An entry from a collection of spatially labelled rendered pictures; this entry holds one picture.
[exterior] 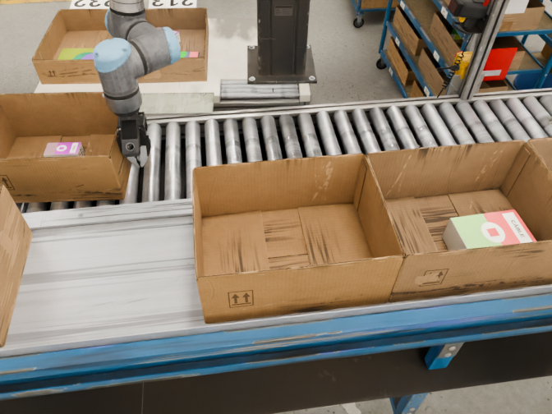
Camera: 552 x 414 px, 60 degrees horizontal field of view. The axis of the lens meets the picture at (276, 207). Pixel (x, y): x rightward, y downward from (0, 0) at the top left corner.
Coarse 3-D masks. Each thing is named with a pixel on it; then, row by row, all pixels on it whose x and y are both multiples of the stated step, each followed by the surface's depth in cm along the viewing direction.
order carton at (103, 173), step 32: (0, 96) 143; (32, 96) 144; (64, 96) 145; (96, 96) 145; (0, 128) 145; (32, 128) 153; (64, 128) 154; (96, 128) 154; (0, 160) 125; (32, 160) 125; (64, 160) 126; (96, 160) 126; (128, 160) 144; (32, 192) 134; (64, 192) 135; (96, 192) 135
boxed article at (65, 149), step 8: (48, 144) 146; (56, 144) 146; (64, 144) 146; (72, 144) 146; (80, 144) 147; (48, 152) 144; (56, 152) 144; (64, 152) 144; (72, 152) 144; (80, 152) 147
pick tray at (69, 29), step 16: (64, 16) 195; (80, 16) 196; (96, 16) 196; (48, 32) 183; (64, 32) 197; (80, 32) 199; (96, 32) 199; (48, 48) 182; (48, 64) 170; (64, 64) 170; (80, 64) 170; (48, 80) 175; (64, 80) 175; (80, 80) 175; (96, 80) 175
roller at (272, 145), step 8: (264, 120) 164; (272, 120) 164; (264, 128) 162; (272, 128) 161; (264, 136) 160; (272, 136) 158; (264, 144) 158; (272, 144) 155; (272, 152) 153; (280, 152) 154
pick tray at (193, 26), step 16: (160, 16) 197; (176, 16) 198; (192, 16) 198; (192, 32) 200; (208, 32) 197; (192, 48) 192; (208, 48) 193; (176, 64) 172; (192, 64) 173; (144, 80) 176; (160, 80) 177; (176, 80) 177; (192, 80) 178
